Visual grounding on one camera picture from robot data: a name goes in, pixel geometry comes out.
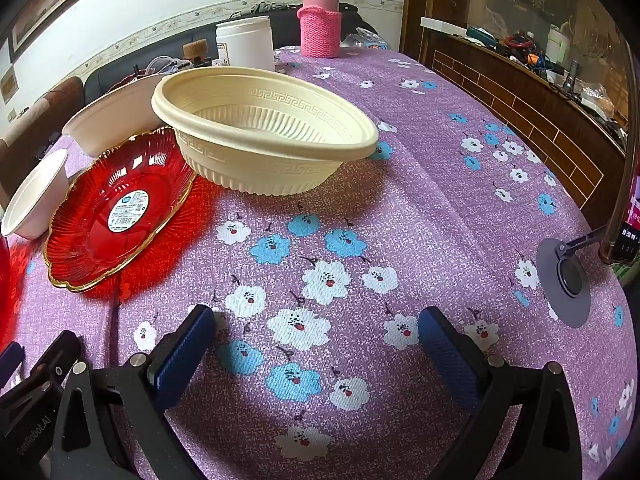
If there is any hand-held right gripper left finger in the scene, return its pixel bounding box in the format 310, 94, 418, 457
50, 304, 218, 480

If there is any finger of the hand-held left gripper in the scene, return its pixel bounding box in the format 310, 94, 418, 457
27, 330, 85, 401
0, 342, 26, 378

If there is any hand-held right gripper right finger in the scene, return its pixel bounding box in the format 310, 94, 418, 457
418, 306, 585, 480

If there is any red glass plate gold rim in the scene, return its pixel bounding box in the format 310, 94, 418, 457
42, 127, 197, 293

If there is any small white bowl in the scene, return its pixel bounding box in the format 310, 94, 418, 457
0, 149, 70, 240

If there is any cream ribbed plastic bowl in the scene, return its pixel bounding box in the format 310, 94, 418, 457
151, 66, 379, 196

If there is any large white bowl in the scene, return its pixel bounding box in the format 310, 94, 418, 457
62, 74, 177, 159

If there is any grey round phone stand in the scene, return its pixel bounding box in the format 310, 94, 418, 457
536, 227, 611, 328

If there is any purple floral tablecloth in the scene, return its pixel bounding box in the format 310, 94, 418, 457
0, 45, 633, 480

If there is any brown wooden cabinet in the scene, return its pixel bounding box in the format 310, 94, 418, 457
400, 0, 640, 221

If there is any brown armchair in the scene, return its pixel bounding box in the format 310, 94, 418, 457
0, 77, 86, 211

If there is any black leather sofa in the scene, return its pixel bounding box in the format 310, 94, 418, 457
82, 5, 381, 106

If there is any brown wooden container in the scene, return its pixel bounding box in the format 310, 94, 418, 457
182, 39, 208, 67

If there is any black flashlight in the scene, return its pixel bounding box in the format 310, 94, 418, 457
565, 60, 584, 97

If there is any white plastic jar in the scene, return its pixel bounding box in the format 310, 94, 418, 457
215, 15, 276, 73

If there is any clear plastic bag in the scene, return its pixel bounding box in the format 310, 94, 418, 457
345, 27, 391, 52

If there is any white flat box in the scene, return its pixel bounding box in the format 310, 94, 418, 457
420, 16, 468, 36

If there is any framed painting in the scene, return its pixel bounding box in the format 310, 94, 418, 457
10, 0, 151, 56

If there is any dark clothes pile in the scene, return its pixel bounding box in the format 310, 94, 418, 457
240, 2, 301, 17

